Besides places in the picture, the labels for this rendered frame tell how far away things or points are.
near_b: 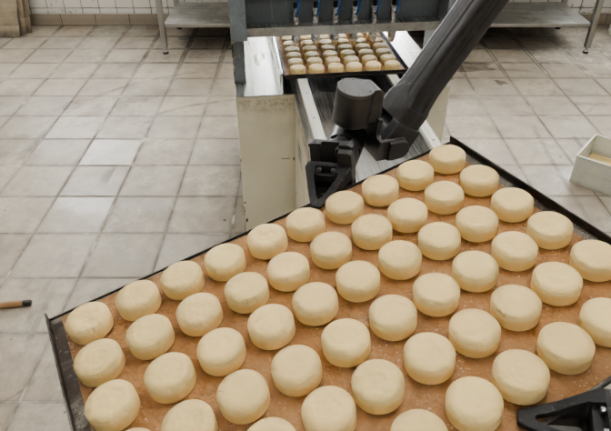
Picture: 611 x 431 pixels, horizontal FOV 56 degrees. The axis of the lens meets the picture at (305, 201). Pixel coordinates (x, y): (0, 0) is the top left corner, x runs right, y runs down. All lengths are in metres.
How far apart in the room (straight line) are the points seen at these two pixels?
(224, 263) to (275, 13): 1.29
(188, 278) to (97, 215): 2.24
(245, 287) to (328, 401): 0.18
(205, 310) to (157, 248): 1.98
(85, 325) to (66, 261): 1.99
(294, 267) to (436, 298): 0.17
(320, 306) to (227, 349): 0.11
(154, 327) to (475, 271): 0.36
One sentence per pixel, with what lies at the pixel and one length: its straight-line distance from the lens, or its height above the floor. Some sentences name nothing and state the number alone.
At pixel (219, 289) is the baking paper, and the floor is 1.14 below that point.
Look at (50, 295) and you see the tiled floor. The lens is 2.53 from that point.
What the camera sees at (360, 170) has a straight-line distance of 1.48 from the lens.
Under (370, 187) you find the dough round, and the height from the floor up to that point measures 1.19.
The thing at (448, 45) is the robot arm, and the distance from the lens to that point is 0.90.
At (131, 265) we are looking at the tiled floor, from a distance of 2.56.
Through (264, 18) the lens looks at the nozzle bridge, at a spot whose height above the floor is 1.06.
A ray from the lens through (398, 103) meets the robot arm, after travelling 0.92.
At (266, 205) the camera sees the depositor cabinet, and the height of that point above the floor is 0.40.
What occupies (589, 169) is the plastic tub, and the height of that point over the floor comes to 0.10.
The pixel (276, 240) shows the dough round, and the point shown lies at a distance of 0.71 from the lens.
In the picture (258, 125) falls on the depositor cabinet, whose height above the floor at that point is 0.73.
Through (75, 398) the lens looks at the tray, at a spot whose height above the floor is 1.11.
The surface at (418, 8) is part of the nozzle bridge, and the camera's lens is 1.97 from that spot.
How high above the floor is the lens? 1.62
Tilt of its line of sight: 35 degrees down
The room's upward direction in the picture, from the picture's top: straight up
